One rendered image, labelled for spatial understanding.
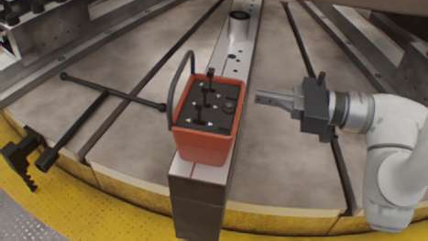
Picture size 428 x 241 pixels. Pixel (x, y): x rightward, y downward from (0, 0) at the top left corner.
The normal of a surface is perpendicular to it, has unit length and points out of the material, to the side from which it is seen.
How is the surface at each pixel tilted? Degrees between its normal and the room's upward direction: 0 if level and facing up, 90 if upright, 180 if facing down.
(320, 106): 0
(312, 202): 0
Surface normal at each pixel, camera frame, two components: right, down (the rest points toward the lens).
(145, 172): 0.04, -0.73
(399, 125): -0.17, -0.30
